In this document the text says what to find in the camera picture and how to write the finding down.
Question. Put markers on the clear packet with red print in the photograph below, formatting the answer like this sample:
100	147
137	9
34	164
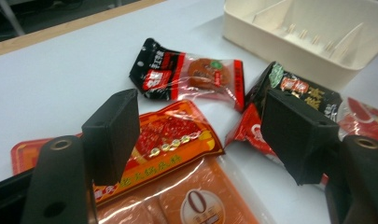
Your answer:
364	119

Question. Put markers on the cream plastic box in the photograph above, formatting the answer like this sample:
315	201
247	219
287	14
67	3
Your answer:
286	53

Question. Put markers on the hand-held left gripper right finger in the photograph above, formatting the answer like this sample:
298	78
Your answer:
297	140

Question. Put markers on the black packet with green print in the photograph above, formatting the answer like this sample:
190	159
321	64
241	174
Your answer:
297	83

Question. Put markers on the grey metal stand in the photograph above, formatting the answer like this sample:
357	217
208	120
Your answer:
10	17

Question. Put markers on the white table sheet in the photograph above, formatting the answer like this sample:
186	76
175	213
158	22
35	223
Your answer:
68	81

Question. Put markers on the large orange hotpot base packet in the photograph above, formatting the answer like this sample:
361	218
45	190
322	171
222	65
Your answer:
180	137

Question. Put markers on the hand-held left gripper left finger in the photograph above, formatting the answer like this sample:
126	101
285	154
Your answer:
112	137

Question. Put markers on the small black and red snack packet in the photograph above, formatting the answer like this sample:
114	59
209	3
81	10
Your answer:
165	71

